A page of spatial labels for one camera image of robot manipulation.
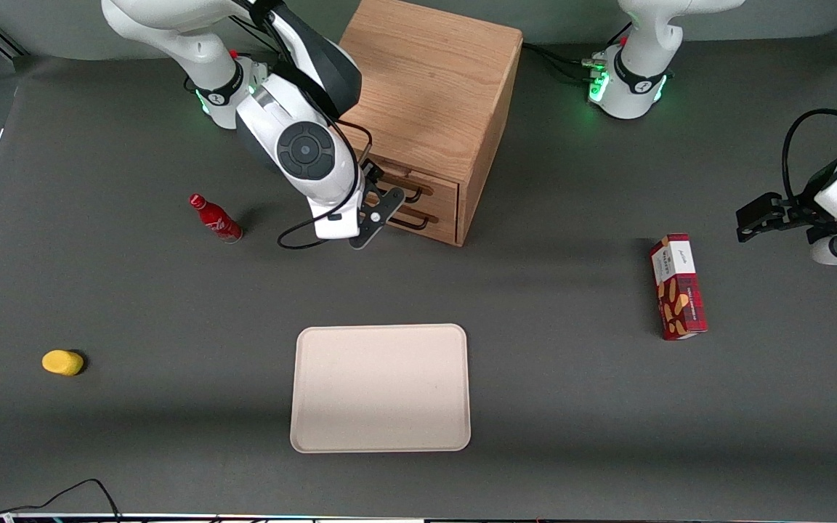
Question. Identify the oak wooden drawer cabinet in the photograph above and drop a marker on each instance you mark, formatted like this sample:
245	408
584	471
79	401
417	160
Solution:
433	80

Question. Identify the red cola bottle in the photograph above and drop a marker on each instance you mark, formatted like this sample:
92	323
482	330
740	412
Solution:
213	218

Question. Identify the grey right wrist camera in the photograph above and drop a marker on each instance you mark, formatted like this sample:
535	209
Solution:
375	218

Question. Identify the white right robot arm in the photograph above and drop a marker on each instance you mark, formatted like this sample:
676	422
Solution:
306	149

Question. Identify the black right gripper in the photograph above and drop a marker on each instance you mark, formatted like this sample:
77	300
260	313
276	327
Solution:
373	174

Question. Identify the beige rectangular tray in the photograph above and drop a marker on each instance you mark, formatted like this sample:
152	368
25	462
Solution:
381	388

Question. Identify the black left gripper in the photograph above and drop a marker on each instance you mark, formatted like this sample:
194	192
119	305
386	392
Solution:
798	215

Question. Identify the yellow lemon toy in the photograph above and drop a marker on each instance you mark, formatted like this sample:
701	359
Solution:
62	362

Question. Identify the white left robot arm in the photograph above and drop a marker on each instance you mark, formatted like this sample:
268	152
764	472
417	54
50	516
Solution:
644	73

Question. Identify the red plaid cookie box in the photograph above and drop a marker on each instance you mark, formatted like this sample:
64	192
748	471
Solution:
676	290

